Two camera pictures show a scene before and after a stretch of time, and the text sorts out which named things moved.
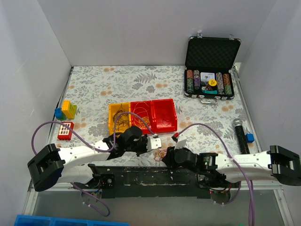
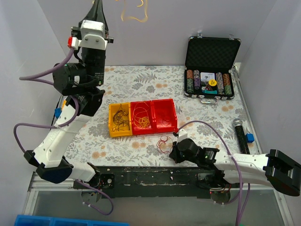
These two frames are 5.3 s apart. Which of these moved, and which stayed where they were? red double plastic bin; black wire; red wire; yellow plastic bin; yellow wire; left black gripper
Moved: left black gripper; red wire
Stayed: yellow plastic bin; red double plastic bin; yellow wire; black wire
